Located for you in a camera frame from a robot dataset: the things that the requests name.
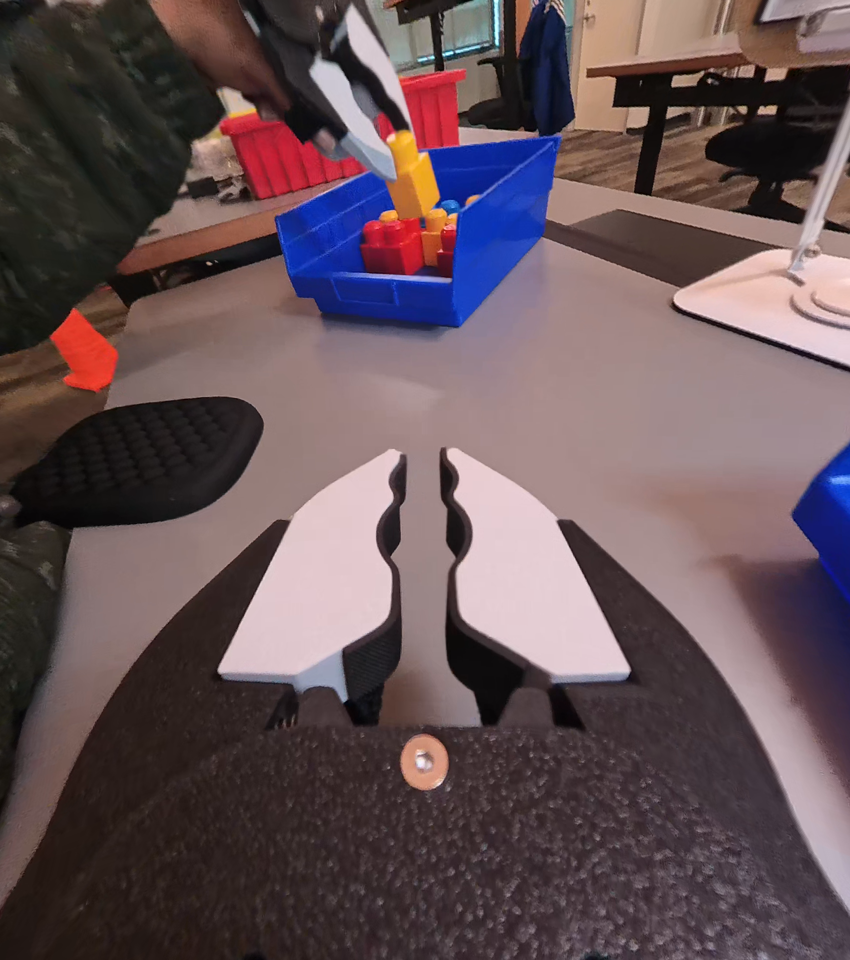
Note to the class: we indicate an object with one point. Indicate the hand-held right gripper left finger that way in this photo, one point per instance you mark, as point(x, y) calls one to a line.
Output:
point(320, 585)

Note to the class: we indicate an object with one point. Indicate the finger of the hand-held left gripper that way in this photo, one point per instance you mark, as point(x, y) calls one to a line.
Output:
point(353, 127)
point(380, 67)

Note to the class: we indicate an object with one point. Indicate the blue jacket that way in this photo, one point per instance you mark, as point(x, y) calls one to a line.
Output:
point(548, 67)

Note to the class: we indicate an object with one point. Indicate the black office chair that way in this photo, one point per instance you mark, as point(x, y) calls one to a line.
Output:
point(770, 142)
point(496, 105)

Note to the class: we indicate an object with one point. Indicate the yellow mega block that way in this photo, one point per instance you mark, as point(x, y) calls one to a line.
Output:
point(413, 176)

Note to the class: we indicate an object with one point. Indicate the orange traffic cone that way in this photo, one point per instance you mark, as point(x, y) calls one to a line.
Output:
point(83, 356)

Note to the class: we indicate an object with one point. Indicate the wooden standing desk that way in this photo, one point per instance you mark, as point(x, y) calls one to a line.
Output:
point(437, 37)

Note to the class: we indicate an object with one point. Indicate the person's left forearm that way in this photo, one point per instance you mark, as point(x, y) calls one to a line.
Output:
point(57, 150)

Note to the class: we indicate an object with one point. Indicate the pile of blocks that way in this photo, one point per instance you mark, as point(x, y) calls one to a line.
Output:
point(391, 247)

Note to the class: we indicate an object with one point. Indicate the red plastic bin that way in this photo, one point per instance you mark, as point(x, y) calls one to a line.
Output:
point(275, 161)

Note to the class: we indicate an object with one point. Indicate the person's left hand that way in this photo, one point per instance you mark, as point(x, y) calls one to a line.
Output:
point(229, 45)

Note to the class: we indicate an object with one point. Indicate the white document stand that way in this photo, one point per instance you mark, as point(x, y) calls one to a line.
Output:
point(770, 300)

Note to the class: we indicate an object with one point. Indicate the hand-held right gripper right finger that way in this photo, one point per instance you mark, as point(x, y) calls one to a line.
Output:
point(530, 592)

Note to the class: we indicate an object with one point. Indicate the wooden table with black legs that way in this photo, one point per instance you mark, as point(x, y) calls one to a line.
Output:
point(665, 66)

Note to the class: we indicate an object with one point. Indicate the white door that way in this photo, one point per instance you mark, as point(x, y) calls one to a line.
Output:
point(612, 45)

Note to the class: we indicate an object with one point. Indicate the yellow plastic bin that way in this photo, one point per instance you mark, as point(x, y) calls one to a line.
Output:
point(241, 114)

